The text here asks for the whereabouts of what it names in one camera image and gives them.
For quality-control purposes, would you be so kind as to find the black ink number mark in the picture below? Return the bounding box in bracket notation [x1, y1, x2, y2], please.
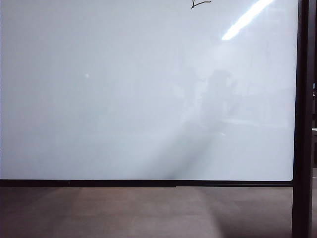
[190, 0, 213, 10]

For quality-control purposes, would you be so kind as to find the white glossy whiteboard panel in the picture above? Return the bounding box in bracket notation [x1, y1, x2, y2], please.
[0, 0, 300, 181]

